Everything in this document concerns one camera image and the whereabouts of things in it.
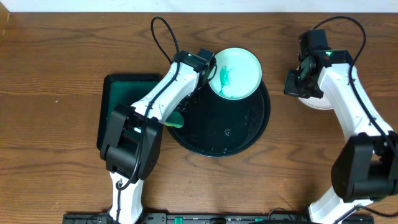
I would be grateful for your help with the round black serving tray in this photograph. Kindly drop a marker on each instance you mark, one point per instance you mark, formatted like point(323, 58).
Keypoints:
point(218, 127)

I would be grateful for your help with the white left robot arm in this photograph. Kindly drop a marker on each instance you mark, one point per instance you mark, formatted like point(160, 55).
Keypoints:
point(131, 143)

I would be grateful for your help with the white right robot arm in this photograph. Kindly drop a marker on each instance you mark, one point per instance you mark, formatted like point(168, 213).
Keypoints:
point(366, 169)

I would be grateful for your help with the dark green rectangular water tray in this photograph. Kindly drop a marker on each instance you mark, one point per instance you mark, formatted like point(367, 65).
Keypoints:
point(124, 89)

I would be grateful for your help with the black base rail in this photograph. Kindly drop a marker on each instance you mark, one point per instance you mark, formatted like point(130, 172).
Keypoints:
point(162, 218)

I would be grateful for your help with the pale green plate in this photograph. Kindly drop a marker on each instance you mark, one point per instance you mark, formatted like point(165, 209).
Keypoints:
point(238, 74)

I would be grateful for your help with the white plate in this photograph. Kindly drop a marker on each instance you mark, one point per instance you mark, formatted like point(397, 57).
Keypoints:
point(317, 103)

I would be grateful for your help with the green scrubbing sponge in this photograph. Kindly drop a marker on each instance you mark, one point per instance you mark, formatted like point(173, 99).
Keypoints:
point(175, 120)

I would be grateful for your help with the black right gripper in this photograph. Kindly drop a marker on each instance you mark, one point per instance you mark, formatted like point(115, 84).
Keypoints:
point(290, 87)

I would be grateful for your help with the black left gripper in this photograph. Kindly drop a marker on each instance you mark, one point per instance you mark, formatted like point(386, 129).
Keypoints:
point(189, 104)

